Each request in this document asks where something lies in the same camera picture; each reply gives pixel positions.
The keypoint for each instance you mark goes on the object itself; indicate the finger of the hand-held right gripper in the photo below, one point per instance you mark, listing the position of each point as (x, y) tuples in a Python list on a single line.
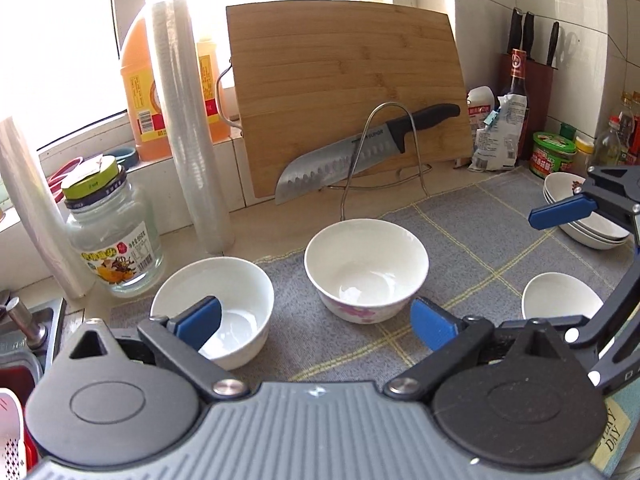
[(617, 300), (560, 212)]

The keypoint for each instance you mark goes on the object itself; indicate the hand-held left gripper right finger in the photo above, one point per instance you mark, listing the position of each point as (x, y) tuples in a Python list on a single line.
[(432, 322)]

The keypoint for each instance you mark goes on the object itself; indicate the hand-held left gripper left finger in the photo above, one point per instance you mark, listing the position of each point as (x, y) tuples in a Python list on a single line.
[(197, 322)]

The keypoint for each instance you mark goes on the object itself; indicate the deep white fruit print plate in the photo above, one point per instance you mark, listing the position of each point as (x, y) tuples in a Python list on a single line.
[(595, 238), (562, 185)]

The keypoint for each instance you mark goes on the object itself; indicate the white ceramic bowl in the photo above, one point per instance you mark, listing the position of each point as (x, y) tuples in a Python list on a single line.
[(555, 295), (235, 300)]

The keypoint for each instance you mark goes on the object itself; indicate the shallow white fruit print plate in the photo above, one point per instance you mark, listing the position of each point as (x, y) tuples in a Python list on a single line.
[(597, 246)]

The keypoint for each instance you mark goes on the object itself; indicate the white bowl pink flower print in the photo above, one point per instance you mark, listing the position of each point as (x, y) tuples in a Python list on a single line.
[(365, 260)]

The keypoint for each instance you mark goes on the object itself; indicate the green lid sauce jar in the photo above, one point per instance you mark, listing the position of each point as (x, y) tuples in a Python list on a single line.
[(552, 157)]

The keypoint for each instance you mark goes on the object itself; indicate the yellow lid spice jar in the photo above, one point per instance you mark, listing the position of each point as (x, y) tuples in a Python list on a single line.
[(585, 152)]

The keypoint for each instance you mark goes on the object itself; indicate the small green cap bottle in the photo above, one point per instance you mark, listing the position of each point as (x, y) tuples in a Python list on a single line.
[(568, 131)]

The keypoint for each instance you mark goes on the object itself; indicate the red cap glass bottle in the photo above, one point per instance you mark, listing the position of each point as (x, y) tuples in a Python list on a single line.
[(610, 145)]

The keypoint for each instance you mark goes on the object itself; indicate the grey blue checked dish mat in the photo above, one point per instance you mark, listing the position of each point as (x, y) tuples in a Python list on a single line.
[(465, 240)]

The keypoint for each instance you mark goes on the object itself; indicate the white printed plastic bag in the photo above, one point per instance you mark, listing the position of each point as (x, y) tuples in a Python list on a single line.
[(505, 135)]

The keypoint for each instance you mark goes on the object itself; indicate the green binder clip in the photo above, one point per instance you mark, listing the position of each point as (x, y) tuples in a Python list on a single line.
[(491, 119)]

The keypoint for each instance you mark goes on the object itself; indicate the dark red knife block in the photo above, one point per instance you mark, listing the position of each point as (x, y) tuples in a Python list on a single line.
[(542, 95)]

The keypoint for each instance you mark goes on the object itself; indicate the glass jar green lid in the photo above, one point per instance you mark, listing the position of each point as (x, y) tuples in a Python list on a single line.
[(110, 240)]

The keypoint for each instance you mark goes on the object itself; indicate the orange white food bag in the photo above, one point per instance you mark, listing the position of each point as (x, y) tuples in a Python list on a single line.
[(477, 115)]

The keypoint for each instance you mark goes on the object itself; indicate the stainless steel sink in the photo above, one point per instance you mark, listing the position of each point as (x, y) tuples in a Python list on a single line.
[(55, 325)]

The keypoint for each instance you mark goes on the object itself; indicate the dark vinegar bottle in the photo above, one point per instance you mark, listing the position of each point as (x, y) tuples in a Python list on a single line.
[(517, 75)]

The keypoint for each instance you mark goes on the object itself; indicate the metal sink knob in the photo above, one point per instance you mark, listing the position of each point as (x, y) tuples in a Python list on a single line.
[(25, 322)]

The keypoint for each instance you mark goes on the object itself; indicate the red plastic basin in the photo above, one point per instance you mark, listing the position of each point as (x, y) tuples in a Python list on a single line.
[(20, 377)]

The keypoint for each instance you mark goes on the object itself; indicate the clear plastic wrap roll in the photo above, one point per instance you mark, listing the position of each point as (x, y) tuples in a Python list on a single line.
[(45, 210), (192, 135)]

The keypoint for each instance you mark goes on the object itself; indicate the white plastic strainer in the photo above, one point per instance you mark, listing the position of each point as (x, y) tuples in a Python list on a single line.
[(10, 435)]

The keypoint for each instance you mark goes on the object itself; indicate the orange liquid jug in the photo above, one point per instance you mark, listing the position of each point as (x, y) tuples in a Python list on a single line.
[(142, 85)]

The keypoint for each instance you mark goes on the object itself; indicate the bamboo cutting board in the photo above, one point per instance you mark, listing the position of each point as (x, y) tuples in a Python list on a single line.
[(325, 60)]

